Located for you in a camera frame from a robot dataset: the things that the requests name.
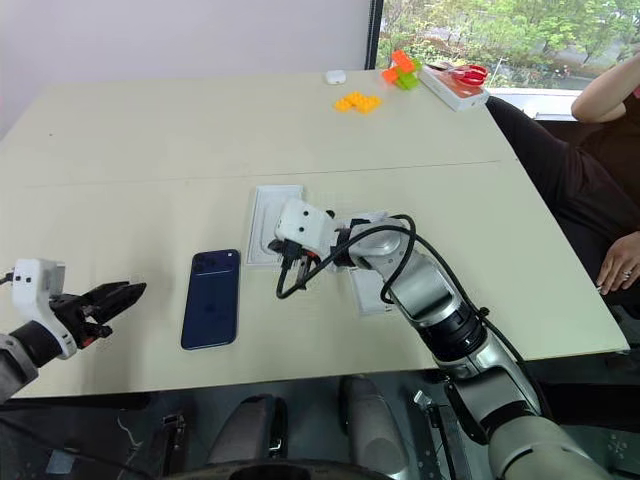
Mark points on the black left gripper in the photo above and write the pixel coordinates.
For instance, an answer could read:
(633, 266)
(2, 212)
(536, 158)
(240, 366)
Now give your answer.
(75, 312)

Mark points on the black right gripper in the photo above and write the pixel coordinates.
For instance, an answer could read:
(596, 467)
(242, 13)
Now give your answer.
(295, 248)

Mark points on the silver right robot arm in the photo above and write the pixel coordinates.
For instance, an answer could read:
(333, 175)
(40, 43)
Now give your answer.
(425, 285)

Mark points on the bystander bare forearm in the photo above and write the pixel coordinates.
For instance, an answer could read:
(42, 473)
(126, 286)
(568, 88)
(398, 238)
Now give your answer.
(602, 92)

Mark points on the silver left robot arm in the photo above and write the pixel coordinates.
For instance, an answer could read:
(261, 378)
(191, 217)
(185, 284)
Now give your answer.
(17, 350)

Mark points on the white phone box base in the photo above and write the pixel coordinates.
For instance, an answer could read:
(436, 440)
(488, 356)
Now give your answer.
(260, 225)

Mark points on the white phone box lid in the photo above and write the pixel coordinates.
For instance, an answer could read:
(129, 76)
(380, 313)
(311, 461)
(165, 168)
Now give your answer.
(372, 297)

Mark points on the white box with orange top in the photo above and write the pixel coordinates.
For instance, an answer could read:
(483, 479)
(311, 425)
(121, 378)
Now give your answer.
(452, 92)

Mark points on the bystander hand with ring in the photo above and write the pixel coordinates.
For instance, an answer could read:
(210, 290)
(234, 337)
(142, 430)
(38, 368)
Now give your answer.
(620, 265)

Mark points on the dark blue smartphone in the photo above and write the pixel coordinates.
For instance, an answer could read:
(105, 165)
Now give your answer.
(211, 300)

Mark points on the dark rounded grey shape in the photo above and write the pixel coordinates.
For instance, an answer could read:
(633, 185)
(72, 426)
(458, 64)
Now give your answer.
(247, 430)
(372, 425)

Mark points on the yellow toy brick plates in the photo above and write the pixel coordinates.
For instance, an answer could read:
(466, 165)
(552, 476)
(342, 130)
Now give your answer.
(357, 102)

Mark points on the white earbuds case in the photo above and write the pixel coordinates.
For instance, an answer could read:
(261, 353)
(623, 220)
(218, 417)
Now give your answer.
(335, 76)

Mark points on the green toy bricks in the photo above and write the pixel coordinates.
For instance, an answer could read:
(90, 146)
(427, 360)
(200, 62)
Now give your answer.
(407, 80)

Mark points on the orange toy bricks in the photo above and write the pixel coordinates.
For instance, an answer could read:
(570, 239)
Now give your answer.
(404, 61)

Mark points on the bystander dark clothed body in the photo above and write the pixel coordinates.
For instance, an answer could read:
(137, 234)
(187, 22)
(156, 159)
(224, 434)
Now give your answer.
(575, 190)

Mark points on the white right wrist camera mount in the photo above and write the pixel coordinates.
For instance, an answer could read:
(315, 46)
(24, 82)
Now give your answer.
(305, 225)

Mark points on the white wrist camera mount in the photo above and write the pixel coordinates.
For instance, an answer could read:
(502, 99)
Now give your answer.
(30, 287)
(305, 225)

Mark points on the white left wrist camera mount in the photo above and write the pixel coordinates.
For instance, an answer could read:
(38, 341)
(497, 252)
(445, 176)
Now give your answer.
(30, 287)

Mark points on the metal bracket under table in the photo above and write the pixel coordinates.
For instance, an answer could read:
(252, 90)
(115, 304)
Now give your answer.
(170, 442)
(432, 430)

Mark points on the black window frame post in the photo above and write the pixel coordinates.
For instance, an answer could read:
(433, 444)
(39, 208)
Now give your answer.
(374, 32)

